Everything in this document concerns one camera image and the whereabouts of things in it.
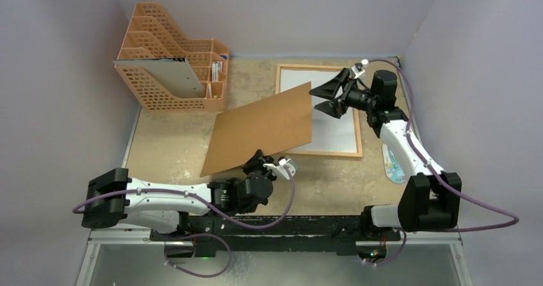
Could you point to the orange file organizer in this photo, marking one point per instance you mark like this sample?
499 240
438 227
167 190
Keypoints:
153 33

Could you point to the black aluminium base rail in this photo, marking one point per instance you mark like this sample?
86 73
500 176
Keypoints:
342 235

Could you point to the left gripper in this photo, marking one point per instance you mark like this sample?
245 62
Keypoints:
257 162

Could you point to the printed photo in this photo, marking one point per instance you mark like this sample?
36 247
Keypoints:
335 135

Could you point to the brown backing board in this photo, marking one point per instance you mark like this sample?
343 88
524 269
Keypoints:
274 124

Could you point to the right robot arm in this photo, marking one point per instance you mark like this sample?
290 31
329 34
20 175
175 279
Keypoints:
429 201

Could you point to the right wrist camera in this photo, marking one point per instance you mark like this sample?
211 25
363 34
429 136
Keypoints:
358 70

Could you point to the grey folder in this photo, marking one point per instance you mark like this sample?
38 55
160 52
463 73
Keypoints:
174 74

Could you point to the blue white oval object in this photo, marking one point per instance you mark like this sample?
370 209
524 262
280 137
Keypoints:
393 170

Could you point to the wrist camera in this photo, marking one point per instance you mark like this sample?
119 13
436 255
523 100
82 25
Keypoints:
358 70
285 168

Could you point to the wooden picture frame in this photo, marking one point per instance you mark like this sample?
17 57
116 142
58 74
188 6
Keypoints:
339 153

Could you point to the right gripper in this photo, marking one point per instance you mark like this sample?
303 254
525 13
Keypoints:
342 92

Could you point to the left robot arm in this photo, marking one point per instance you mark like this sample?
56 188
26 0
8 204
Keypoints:
114 197

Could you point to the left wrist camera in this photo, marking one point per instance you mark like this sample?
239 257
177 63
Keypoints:
285 168

